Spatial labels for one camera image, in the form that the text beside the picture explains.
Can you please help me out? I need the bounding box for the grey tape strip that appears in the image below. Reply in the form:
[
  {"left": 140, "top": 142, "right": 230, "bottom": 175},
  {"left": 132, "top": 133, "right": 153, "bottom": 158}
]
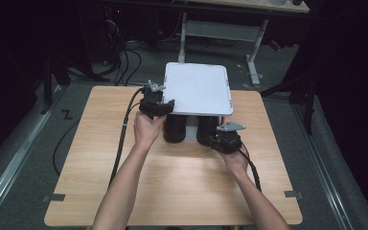
[
  {"left": 283, "top": 190, "right": 304, "bottom": 201},
  {"left": 41, "top": 193, "right": 67, "bottom": 204}
]

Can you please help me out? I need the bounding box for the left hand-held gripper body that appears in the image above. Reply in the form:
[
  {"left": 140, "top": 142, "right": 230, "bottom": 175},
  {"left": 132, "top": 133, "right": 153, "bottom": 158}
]
[{"left": 138, "top": 80, "right": 167, "bottom": 120}]

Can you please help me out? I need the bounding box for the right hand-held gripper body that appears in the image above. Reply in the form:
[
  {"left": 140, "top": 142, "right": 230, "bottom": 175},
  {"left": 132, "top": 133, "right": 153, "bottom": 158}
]
[{"left": 209, "top": 120, "right": 247, "bottom": 155}]

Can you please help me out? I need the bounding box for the metal floor rail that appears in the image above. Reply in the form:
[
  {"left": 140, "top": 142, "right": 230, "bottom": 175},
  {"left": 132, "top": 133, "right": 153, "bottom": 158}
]
[
  {"left": 290, "top": 103, "right": 356, "bottom": 230},
  {"left": 0, "top": 84, "right": 62, "bottom": 224}
]

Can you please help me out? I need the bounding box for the person's right hand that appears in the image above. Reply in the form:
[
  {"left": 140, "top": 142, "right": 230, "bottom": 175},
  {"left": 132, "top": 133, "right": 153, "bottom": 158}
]
[{"left": 218, "top": 146, "right": 250, "bottom": 177}]

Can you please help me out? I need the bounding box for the thin black floor cable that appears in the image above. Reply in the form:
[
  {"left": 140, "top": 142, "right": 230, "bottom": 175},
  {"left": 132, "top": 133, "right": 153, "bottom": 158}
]
[{"left": 52, "top": 117, "right": 81, "bottom": 177}]

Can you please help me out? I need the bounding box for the person's left hand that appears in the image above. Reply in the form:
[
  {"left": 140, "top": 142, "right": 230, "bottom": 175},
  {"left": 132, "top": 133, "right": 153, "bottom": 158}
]
[{"left": 132, "top": 109, "right": 168, "bottom": 151}]

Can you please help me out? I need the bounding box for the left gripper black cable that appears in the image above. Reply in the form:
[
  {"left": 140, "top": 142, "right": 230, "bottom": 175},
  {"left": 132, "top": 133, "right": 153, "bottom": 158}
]
[{"left": 107, "top": 87, "right": 146, "bottom": 190}]

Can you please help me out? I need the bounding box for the white shoe rack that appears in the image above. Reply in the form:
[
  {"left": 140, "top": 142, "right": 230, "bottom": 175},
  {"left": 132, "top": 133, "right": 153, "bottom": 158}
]
[{"left": 161, "top": 61, "right": 235, "bottom": 142}]

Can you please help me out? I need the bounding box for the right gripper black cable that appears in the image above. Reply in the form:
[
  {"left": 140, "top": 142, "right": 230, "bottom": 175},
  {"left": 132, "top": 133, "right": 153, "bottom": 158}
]
[{"left": 239, "top": 148, "right": 264, "bottom": 194}]

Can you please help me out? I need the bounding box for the black metal stand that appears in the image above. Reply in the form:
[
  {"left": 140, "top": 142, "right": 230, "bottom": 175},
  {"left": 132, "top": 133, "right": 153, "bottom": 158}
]
[
  {"left": 39, "top": 56, "right": 73, "bottom": 115},
  {"left": 259, "top": 71, "right": 318, "bottom": 136}
]

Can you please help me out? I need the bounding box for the black shoe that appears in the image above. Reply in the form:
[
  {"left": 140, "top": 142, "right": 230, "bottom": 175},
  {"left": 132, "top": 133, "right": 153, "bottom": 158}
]
[
  {"left": 195, "top": 115, "right": 220, "bottom": 148},
  {"left": 162, "top": 113, "right": 188, "bottom": 144}
]

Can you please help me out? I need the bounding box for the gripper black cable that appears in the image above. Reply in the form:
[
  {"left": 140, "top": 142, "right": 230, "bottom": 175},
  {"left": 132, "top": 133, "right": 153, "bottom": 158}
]
[
  {"left": 239, "top": 148, "right": 264, "bottom": 194},
  {"left": 107, "top": 87, "right": 146, "bottom": 190}
]

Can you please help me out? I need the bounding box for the black floor cable bundle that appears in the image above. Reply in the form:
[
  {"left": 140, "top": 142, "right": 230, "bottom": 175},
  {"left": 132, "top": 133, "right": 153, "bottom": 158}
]
[{"left": 103, "top": 12, "right": 144, "bottom": 87}]

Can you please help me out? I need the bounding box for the white-legged background desk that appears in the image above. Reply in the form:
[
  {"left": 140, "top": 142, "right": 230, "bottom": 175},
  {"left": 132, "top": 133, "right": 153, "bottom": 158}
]
[{"left": 176, "top": 0, "right": 311, "bottom": 88}]

